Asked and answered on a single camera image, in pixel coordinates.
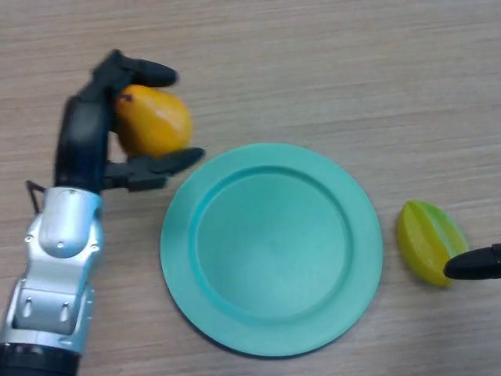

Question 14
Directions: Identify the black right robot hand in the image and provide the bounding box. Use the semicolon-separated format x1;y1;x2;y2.
444;243;501;281

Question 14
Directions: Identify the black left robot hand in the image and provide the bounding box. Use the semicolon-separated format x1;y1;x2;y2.
52;49;207;193

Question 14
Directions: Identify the yellow pear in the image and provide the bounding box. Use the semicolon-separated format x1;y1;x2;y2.
114;84;193;160

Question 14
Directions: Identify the green round plate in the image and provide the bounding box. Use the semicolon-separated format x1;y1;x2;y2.
160;143;384;358

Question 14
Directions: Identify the yellow green starfruit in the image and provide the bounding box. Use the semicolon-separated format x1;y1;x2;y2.
397;199;470;289

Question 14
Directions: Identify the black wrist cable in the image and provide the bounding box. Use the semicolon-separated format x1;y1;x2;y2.
25;180;49;215

